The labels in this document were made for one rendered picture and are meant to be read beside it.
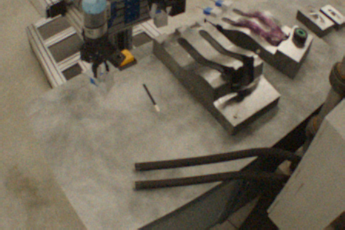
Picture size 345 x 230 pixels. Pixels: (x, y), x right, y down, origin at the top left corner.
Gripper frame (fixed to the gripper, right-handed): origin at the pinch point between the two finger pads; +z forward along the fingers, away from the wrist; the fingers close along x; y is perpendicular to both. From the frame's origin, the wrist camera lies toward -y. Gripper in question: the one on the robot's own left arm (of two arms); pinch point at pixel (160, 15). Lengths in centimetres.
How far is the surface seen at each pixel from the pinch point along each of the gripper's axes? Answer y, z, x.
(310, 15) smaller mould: -9, 10, -90
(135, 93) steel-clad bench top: -23.5, 15.0, 19.6
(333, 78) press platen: -78, -32, -17
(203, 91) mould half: -37.8, 8.1, -0.1
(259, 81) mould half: -40.7, 9.0, -23.8
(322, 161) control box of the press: -100, -43, 13
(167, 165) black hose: -59, 10, 23
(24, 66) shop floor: 109, 95, 73
